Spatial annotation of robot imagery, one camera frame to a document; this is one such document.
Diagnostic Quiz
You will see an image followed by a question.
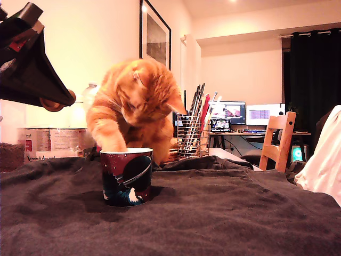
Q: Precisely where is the white labelled tin can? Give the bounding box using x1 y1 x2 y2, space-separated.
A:
50 129 88 152
25 128 51 153

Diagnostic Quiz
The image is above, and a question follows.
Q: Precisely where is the large clear water bottle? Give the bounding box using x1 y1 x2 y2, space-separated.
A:
69 82 101 129

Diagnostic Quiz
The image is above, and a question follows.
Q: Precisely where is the white cardboard can tray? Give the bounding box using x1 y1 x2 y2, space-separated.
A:
23 150 91 164

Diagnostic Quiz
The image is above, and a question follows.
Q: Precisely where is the clear kibble container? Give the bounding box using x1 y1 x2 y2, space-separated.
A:
0 142 25 173

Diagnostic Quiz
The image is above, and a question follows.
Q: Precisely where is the ginger cat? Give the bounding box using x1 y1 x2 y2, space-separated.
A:
85 58 189 166

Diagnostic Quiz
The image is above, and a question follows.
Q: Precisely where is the dark red space print mug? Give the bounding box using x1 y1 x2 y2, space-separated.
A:
99 148 155 209

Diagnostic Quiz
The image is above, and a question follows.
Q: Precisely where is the red kitchen utensil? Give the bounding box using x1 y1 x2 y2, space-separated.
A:
199 93 212 129

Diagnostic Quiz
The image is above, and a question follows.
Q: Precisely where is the small lit screen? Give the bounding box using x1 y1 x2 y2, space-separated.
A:
210 118 232 133

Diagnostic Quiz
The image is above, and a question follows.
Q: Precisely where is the monitor showing video windows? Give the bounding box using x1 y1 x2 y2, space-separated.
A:
207 100 247 125

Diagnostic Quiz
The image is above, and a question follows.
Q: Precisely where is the wooden desk with black legs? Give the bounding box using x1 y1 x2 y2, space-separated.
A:
209 131 312 158

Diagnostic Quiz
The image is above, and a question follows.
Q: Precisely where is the monitor showing spreadsheet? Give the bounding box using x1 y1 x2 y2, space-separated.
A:
246 103 286 126

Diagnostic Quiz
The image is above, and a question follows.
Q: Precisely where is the white curtain rod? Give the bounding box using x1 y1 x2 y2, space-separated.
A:
279 30 341 38

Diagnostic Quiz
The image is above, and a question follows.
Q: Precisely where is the dark grey knitted cloth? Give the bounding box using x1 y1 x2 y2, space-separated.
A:
0 155 341 256

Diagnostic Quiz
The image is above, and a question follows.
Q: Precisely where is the light wooden chair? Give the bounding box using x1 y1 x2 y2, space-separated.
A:
258 111 297 173

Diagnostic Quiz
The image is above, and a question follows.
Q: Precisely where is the computer case with lit fan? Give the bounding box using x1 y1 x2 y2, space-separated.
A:
290 143 308 163

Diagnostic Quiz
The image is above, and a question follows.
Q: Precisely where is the dark green curtain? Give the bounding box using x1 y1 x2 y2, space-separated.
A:
282 28 341 158

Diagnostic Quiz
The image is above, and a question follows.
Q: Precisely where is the white crumpled cloth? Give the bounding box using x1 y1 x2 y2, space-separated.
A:
294 105 341 207

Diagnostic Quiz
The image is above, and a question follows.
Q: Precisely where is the black framed wall picture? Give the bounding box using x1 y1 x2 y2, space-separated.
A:
139 0 172 78

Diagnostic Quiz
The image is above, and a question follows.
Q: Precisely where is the dark long utensil handle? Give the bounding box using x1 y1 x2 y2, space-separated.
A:
194 83 206 118
189 84 202 118

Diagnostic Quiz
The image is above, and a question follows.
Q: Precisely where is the chrome wire utensil rack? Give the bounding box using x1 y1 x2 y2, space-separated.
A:
176 111 210 160

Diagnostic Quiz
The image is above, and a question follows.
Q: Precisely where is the grey metal utensil handle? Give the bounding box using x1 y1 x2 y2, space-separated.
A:
209 91 219 118

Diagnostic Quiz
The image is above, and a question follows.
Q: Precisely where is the white utensil handle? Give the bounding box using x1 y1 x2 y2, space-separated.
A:
213 95 223 118

